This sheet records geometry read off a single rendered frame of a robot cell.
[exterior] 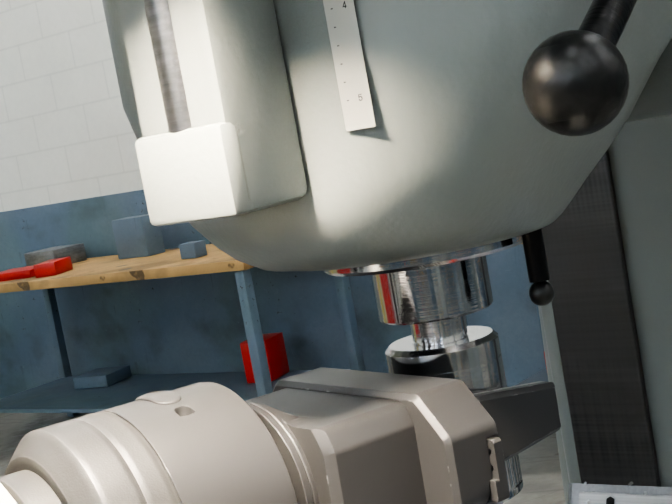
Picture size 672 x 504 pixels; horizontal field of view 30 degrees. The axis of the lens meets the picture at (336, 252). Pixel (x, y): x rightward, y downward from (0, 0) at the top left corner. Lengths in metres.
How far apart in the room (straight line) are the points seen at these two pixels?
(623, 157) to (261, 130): 0.50
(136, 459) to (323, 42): 0.15
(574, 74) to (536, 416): 0.20
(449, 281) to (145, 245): 5.80
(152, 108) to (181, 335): 6.29
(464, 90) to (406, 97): 0.02
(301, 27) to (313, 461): 0.15
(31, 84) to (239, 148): 6.86
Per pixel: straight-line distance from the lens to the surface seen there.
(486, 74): 0.41
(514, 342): 5.48
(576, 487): 0.95
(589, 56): 0.35
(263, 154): 0.41
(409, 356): 0.50
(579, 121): 0.36
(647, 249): 0.88
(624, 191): 0.88
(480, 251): 0.48
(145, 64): 0.42
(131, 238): 6.34
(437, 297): 0.49
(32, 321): 7.59
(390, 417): 0.45
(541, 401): 0.52
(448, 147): 0.41
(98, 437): 0.42
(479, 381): 0.50
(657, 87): 0.57
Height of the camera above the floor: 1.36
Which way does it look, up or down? 6 degrees down
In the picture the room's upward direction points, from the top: 10 degrees counter-clockwise
